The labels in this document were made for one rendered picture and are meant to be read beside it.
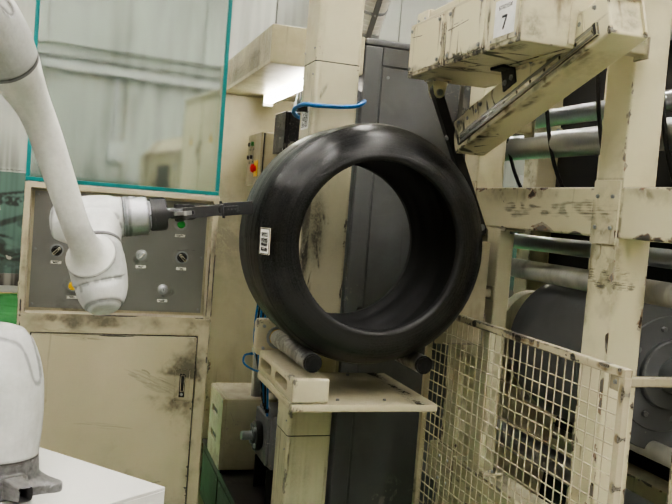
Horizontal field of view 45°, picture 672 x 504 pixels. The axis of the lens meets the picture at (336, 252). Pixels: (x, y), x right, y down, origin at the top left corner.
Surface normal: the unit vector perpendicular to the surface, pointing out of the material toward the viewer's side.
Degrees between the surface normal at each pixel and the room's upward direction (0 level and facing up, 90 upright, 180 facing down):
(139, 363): 90
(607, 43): 162
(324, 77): 90
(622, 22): 72
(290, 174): 66
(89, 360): 90
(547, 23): 90
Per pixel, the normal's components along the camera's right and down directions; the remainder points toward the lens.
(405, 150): 0.34, -0.11
